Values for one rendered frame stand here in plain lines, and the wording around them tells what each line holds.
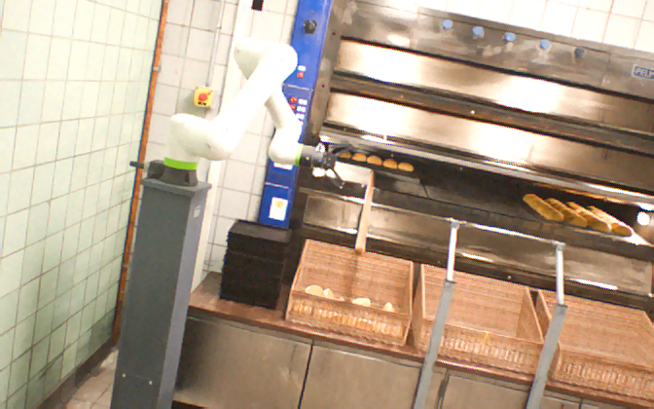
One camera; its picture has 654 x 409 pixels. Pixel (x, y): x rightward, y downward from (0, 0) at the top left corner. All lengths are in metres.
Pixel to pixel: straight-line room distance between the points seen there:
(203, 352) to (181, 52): 1.47
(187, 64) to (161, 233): 1.22
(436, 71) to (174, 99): 1.32
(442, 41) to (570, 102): 0.69
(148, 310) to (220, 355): 0.64
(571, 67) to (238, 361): 2.11
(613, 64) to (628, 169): 0.52
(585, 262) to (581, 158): 0.53
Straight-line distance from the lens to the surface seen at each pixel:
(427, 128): 3.27
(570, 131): 3.40
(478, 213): 3.36
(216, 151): 2.24
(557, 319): 2.93
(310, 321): 2.97
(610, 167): 3.48
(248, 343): 2.99
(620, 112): 3.47
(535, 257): 3.46
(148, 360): 2.58
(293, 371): 3.01
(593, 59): 3.43
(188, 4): 3.41
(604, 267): 3.58
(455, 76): 3.28
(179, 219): 2.37
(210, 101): 3.28
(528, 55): 3.35
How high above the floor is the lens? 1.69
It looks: 10 degrees down
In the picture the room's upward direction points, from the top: 12 degrees clockwise
